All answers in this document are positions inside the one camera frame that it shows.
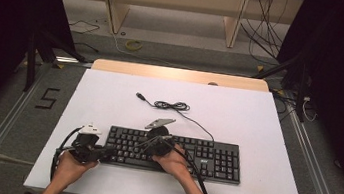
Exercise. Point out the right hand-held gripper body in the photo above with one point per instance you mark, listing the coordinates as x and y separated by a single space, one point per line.
159 142

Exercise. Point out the wooden shelf unit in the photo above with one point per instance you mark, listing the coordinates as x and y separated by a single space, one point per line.
117 9

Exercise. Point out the person's right hand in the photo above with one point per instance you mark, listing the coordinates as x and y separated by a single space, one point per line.
174 164

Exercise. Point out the white foam board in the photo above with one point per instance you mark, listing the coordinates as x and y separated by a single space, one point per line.
256 128

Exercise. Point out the wooden table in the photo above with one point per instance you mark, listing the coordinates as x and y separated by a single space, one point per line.
163 72

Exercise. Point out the black metal stand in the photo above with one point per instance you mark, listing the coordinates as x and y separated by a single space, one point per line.
301 94
31 65

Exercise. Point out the short aluminium rail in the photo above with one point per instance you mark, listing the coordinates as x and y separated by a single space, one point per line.
70 61

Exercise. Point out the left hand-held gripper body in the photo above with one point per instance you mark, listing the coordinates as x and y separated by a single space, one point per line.
85 149

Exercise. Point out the black keyboard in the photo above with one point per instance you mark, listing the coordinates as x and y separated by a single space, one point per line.
218 160

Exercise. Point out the yellow tape roll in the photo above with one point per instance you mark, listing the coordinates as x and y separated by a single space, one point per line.
133 45

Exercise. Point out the person's left hand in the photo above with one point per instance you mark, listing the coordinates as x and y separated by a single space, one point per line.
69 169

